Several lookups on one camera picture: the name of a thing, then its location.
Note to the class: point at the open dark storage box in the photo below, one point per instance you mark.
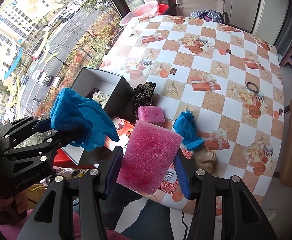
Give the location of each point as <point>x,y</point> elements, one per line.
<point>118,106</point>

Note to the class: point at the large pink sponge block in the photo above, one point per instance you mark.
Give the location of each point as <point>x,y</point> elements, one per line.
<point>150,151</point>

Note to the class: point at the leopard print scrunchie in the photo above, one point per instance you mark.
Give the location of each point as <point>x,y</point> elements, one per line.
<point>142,94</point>

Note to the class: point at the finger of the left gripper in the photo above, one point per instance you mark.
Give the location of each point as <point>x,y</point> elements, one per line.
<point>14,133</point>
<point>52,142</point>

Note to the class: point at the cream polka dot scrunchie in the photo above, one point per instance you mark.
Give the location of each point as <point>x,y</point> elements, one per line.
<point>101,98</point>

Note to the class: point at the folding chair frame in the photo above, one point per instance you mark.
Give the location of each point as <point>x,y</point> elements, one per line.
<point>185,7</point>

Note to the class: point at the red plastic basin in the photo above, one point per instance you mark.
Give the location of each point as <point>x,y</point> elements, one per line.
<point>163,9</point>

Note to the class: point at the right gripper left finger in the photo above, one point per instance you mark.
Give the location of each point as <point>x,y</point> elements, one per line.
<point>52,218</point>

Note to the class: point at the beige knit sock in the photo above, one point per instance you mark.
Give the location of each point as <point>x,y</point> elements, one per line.
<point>205,159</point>

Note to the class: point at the left hand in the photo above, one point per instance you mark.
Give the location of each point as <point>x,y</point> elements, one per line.
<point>12,208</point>

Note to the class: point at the plaid dark cloth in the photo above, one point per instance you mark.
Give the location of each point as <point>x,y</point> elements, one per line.
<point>208,15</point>

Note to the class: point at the small pink sponge block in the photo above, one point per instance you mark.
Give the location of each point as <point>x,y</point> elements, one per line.
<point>151,114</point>

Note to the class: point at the checkered patterned tablecloth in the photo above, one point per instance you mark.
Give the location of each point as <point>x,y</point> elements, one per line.
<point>227,78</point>

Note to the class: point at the pink plastic basin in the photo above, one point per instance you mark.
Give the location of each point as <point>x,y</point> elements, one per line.
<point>147,9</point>

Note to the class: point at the dark red knit scrunchie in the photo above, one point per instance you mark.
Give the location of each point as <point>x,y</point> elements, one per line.
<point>91,93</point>

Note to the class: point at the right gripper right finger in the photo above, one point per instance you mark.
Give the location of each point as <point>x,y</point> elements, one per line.
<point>242,216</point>

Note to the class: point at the blue cloth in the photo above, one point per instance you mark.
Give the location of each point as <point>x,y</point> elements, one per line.
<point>71,111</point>
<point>185,126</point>

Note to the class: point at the person leg in jeans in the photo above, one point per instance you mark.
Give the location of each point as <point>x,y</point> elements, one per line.
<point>141,218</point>

